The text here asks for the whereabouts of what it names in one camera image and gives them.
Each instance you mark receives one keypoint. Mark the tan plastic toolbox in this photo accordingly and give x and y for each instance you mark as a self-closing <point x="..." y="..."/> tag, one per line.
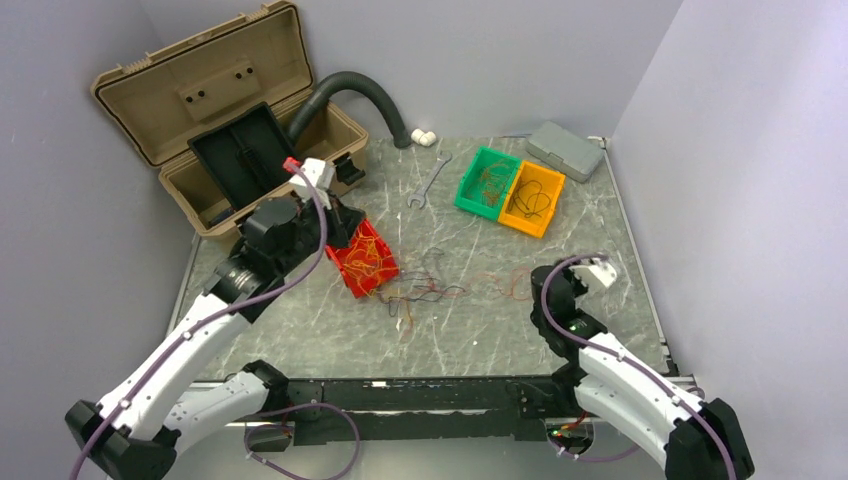
<point x="188" y="88"/>

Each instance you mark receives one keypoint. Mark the silver open-end wrench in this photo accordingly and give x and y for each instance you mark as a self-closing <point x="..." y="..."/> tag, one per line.
<point x="418" y="198"/>

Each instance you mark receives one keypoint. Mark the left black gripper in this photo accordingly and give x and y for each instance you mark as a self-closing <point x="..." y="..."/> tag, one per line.
<point x="343" y="220"/>

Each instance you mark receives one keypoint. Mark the green plastic bin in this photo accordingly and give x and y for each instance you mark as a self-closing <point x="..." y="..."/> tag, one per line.
<point x="483" y="188"/>

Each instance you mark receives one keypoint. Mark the black toolbox tray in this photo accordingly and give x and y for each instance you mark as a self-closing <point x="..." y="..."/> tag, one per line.
<point x="245" y="156"/>

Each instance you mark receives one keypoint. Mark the red plastic bin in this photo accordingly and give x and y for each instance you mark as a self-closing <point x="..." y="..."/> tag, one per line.
<point x="366" y="264"/>

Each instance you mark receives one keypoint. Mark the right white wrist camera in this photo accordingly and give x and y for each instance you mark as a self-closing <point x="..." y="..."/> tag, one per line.
<point x="595" y="274"/>

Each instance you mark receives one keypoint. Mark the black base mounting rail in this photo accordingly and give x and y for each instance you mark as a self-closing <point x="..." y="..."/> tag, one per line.
<point x="522" y="408"/>

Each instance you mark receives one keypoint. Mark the orange plastic bin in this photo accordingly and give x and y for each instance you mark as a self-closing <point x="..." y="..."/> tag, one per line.
<point x="532" y="199"/>

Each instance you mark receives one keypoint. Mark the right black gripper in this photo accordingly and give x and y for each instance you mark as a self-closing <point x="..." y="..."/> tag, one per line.
<point x="581" y="289"/>

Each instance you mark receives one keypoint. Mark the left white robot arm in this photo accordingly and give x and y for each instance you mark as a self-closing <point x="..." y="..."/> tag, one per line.
<point x="140" y="428"/>

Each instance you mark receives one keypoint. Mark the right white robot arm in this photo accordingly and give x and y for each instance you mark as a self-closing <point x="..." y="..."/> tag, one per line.
<point x="687" y="436"/>

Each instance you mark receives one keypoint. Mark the grey plastic case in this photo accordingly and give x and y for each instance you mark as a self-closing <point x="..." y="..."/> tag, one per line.
<point x="577" y="158"/>

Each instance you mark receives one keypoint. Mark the white pipe fitting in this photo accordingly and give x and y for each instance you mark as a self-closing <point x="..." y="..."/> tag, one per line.
<point x="423" y="138"/>

